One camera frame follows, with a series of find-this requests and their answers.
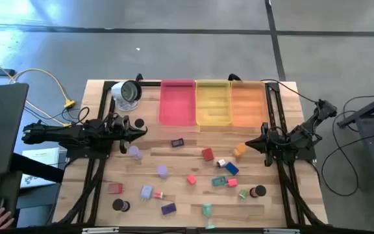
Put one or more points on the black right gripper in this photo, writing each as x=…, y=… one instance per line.
x=275, y=141

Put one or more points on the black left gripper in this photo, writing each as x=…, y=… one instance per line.
x=122, y=130

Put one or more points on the orange hourglass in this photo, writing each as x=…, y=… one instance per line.
x=239, y=150

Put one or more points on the lavender hourglass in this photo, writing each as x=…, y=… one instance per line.
x=135, y=152
x=163, y=171

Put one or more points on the blue rectangular block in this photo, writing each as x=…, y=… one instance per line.
x=231, y=168

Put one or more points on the small white cube adapter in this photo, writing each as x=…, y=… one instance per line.
x=221, y=162

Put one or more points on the small dark purple box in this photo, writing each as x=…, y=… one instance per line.
x=177, y=142

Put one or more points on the small pink cube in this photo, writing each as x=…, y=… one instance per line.
x=232, y=182

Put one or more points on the teal rectangular box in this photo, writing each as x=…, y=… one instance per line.
x=219, y=181

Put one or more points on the lavender wall charger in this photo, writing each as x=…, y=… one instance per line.
x=146, y=192

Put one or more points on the black disc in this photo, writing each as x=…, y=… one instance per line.
x=120, y=205

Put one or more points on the teal hourglass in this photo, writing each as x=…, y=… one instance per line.
x=207, y=210

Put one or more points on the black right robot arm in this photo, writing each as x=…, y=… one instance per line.
x=304, y=130

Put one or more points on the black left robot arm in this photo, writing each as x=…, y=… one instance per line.
x=60, y=133

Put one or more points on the orange translucent plastic bin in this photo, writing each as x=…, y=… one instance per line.
x=248, y=104

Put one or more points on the black hourglass red sand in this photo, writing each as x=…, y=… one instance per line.
x=258, y=191

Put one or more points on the pink translucent plastic bin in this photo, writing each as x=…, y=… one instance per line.
x=177, y=104

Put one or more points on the dark red charger block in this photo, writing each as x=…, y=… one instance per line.
x=207, y=154

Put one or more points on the red charger with prongs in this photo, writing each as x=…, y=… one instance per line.
x=115, y=188

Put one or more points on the yellow translucent plastic bin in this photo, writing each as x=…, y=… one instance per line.
x=213, y=104

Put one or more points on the small red white plug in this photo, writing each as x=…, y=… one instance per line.
x=158, y=195

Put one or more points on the pink red USB charger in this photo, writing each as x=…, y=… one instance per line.
x=191, y=179

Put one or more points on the dark purple rectangular box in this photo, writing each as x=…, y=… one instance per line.
x=168, y=208

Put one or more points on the white paper booklet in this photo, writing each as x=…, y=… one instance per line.
x=44, y=156

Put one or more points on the black desk leg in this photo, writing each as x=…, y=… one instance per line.
x=37, y=167

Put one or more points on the dark grey metal table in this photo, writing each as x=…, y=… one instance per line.
x=369, y=136

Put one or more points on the dark grey side desk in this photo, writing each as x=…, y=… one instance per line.
x=2, y=110

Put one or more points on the black aluminium table frame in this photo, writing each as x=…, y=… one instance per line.
x=154, y=83

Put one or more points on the silver metal bracket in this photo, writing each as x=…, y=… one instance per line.
x=281, y=231
x=100, y=230

